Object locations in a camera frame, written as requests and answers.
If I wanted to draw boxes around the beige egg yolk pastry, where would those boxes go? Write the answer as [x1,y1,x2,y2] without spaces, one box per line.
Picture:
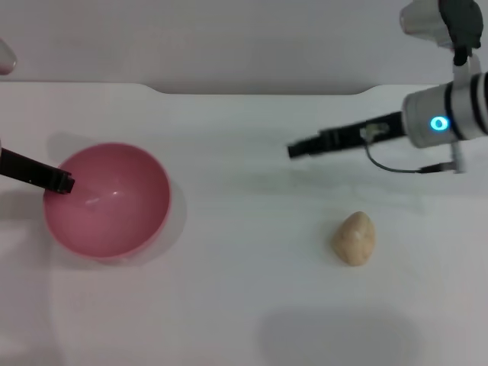
[329,210,377,267]

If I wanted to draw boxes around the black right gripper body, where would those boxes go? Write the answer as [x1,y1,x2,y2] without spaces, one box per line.
[318,109,406,156]

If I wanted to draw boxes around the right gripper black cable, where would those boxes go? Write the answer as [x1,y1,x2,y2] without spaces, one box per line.
[364,143,468,175]

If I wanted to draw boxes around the left wrist camera housing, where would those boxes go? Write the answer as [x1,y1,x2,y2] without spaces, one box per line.
[0,37,18,75]

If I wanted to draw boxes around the right wrist camera housing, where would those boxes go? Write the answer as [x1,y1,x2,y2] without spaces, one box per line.
[399,0,483,83]

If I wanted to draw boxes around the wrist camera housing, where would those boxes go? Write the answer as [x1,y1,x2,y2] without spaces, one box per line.
[0,37,18,75]
[399,0,483,83]

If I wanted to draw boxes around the pink plastic bowl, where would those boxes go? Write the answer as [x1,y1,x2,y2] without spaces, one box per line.
[43,142,172,261]

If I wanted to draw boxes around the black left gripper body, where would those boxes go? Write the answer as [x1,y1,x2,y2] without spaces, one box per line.
[0,147,59,191]

